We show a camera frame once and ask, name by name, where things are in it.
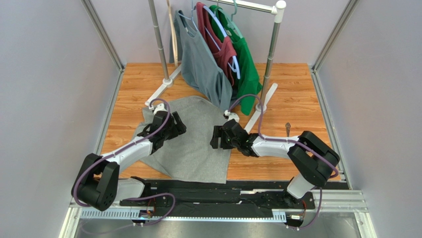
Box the light grey cloth napkin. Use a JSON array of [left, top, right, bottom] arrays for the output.
[[140, 96, 231, 184]]

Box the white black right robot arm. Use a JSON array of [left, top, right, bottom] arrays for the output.
[[210, 119, 340, 199]]

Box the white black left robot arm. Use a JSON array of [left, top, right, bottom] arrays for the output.
[[71, 110, 186, 211]]

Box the green hanging shirt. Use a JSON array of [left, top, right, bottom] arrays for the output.
[[209, 5, 262, 116]]

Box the blue-grey hanging shirt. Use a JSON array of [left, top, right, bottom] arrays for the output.
[[173, 10, 232, 110]]

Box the maroon hanging shirt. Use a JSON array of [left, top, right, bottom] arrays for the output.
[[196, 2, 237, 86]]

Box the wooden hanger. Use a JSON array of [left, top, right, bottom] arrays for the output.
[[166, 0, 179, 67]]

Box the teal green hanger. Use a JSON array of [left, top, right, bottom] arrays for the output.
[[216, 0, 244, 39]]

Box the light blue hanger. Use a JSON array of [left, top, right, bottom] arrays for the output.
[[178, 0, 241, 80]]

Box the white clothes rack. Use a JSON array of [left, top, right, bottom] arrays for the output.
[[146, 0, 286, 131]]

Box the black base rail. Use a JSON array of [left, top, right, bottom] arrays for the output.
[[115, 179, 318, 219]]

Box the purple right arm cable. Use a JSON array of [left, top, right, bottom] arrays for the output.
[[227, 94, 340, 231]]

